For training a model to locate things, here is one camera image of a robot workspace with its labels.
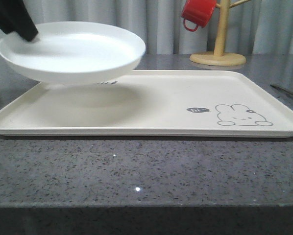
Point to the steel fork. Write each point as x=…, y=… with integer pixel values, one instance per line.
x=282, y=89

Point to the cream rabbit serving tray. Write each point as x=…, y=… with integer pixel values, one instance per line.
x=151, y=103

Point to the red mug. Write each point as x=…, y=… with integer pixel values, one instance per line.
x=198, y=12

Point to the white round plate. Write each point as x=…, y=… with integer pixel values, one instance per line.
x=73, y=53

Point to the wooden mug tree stand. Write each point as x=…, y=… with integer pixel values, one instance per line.
x=219, y=57

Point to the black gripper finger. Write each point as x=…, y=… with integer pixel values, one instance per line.
x=14, y=17

